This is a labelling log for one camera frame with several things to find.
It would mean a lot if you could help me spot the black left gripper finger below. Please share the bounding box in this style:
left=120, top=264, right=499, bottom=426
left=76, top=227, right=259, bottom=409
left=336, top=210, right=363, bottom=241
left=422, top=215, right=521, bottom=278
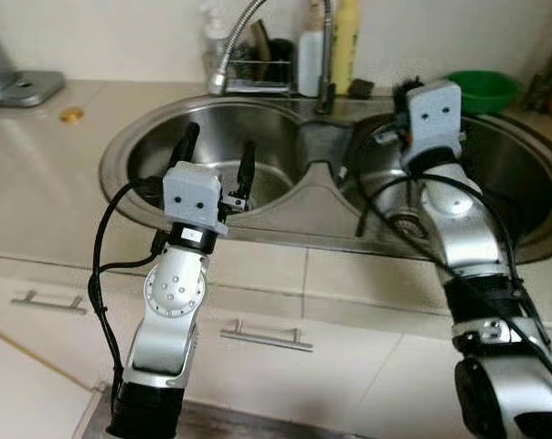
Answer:
left=169, top=122, right=202, bottom=170
left=234, top=140, right=258, bottom=204

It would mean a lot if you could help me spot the black sponge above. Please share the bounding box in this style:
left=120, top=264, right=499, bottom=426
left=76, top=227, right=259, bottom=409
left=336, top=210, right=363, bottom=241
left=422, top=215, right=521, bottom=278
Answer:
left=349, top=79, right=376, bottom=99

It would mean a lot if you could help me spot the stainless steel double sink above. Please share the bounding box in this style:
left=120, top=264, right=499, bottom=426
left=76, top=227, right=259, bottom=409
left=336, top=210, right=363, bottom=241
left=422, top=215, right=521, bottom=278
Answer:
left=100, top=91, right=552, bottom=264

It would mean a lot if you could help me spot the green plastic bowl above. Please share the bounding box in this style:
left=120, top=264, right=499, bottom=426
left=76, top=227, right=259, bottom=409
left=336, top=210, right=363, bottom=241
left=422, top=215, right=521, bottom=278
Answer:
left=443, top=70, right=524, bottom=115

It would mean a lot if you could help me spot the yellow detergent bottle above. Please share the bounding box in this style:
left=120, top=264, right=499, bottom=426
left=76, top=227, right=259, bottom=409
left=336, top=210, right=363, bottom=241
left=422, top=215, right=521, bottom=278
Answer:
left=331, top=0, right=361, bottom=96

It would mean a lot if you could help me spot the dark straight faucet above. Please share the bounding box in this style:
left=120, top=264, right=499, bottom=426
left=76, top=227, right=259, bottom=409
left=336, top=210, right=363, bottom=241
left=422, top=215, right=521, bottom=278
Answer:
left=314, top=0, right=339, bottom=115

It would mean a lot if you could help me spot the chrome gooseneck faucet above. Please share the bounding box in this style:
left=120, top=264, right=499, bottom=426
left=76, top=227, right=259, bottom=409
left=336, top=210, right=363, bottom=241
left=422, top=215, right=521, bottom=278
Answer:
left=207, top=0, right=270, bottom=97

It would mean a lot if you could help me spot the white pump bottle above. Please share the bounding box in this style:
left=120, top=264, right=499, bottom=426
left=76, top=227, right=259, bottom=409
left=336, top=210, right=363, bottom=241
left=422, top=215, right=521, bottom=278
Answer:
left=297, top=0, right=324, bottom=98

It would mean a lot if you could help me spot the clear pump bottle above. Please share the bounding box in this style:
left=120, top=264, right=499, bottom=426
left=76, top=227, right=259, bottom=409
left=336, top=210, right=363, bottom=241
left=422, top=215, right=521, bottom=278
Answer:
left=199, top=0, right=233, bottom=79

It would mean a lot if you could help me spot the silver countertop appliance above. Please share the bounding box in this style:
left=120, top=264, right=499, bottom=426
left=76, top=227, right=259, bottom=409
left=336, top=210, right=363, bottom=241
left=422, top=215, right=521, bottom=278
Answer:
left=0, top=16, right=67, bottom=109

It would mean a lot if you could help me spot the cream cabinet door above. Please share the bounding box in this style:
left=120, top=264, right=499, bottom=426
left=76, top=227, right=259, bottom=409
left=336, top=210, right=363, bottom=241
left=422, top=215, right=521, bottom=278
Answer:
left=0, top=329, right=103, bottom=439
left=349, top=343, right=552, bottom=439
left=98, top=306, right=441, bottom=439
left=0, top=273, right=167, bottom=396

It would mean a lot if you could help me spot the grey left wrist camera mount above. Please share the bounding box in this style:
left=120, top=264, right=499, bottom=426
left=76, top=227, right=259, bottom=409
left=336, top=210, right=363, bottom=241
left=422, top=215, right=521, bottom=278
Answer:
left=162, top=162, right=229, bottom=237

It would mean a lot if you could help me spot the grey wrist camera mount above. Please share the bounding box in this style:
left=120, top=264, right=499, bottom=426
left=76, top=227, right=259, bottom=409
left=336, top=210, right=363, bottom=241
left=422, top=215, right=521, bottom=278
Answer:
left=404, top=80, right=466, bottom=166
left=162, top=162, right=229, bottom=237

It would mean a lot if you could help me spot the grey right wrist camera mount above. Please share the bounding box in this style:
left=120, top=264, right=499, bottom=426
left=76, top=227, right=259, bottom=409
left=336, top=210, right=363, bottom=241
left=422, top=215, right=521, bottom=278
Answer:
left=404, top=80, right=466, bottom=166

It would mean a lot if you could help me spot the wire sink rack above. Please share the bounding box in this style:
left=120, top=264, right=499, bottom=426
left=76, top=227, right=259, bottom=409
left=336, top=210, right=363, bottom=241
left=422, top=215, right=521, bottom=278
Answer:
left=226, top=23, right=295, bottom=95

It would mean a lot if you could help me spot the silver cabinet bar handle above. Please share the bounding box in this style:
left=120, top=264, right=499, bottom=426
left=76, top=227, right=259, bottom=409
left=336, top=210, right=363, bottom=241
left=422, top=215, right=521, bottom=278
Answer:
left=219, top=320, right=313, bottom=353
left=9, top=290, right=88, bottom=316

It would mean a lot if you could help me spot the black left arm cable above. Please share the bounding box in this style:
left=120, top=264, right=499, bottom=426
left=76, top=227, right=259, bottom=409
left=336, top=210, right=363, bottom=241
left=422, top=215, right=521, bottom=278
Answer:
left=87, top=178, right=181, bottom=417

